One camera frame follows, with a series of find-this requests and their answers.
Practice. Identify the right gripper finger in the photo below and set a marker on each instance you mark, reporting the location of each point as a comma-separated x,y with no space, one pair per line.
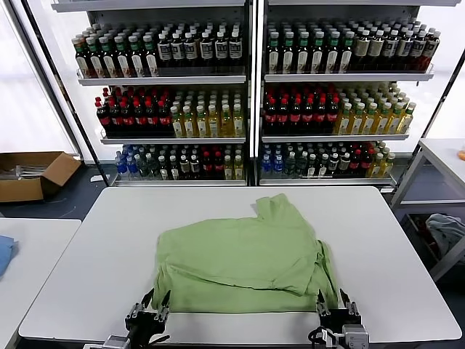
352,308
322,307

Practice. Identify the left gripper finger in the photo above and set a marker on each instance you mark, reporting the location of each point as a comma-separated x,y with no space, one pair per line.
161,312
140,310

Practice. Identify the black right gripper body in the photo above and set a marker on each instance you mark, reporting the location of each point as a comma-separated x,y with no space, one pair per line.
338,317

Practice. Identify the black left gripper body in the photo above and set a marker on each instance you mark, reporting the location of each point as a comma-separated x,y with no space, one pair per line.
145,323

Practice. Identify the green polo shirt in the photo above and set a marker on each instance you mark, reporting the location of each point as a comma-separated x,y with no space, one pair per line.
236,254

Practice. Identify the black storage crate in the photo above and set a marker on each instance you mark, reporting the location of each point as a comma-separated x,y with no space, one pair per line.
414,232

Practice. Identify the red cloth item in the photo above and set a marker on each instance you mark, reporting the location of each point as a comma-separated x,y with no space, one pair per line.
430,236

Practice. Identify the grey-blue crumpled cloth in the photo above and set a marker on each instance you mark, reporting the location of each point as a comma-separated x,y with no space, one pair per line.
448,229

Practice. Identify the small white flat object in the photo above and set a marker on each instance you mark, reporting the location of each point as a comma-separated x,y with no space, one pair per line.
96,178

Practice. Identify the small white-label bottle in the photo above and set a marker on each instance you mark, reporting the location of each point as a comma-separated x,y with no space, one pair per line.
322,165
311,166

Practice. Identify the small clear green bottle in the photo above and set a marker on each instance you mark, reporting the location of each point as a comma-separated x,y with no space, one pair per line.
152,168
290,165
141,168

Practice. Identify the small blue water bottle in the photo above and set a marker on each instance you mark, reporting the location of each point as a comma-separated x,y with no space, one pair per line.
119,168
266,165
129,168
278,165

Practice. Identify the small dark tea bottle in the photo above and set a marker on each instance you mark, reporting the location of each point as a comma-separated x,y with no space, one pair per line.
344,163
162,168
195,167
174,168
184,167
333,164

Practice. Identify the small yellow juice bottle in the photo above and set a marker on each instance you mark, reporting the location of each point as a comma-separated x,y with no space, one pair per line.
228,168
388,164
378,165
238,168

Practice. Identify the small red-cap cola bottle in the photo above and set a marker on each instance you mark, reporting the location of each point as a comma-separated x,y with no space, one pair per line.
366,162
355,163
218,166
207,166

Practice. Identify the blue folded cloth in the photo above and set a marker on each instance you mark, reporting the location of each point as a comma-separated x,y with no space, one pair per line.
5,254

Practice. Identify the brown cardboard box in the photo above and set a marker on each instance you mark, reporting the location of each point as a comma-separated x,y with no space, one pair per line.
22,191

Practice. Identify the bagged metal parts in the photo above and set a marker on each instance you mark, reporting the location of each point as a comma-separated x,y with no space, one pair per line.
25,171

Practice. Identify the small orange object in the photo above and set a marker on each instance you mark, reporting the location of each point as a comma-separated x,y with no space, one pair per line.
462,154

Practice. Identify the black metal pole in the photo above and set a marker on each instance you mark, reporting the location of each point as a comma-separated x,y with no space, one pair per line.
432,118
65,91

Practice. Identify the green-cap dark tea bottle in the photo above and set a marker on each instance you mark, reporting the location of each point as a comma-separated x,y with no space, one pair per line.
317,54
138,61
287,54
109,62
83,62
124,61
151,61
302,54
96,62
273,54
332,54
346,54

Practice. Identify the beige-label dark drink bottle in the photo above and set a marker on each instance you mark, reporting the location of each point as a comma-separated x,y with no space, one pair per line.
375,47
361,49

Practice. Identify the white-label dark drink bottle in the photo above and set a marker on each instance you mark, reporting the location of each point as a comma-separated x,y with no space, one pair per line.
389,47
190,50
404,47
431,45
177,51
417,46
235,48
206,50
163,51
221,49

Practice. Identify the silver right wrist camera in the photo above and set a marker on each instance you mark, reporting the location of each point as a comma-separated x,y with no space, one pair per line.
354,336

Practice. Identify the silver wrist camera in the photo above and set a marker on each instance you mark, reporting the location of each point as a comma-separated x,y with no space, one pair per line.
354,336
116,343

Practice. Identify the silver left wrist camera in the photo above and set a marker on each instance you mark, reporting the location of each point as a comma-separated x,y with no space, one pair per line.
116,343

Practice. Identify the grey metal frame table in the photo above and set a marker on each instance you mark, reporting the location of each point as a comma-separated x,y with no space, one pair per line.
407,178

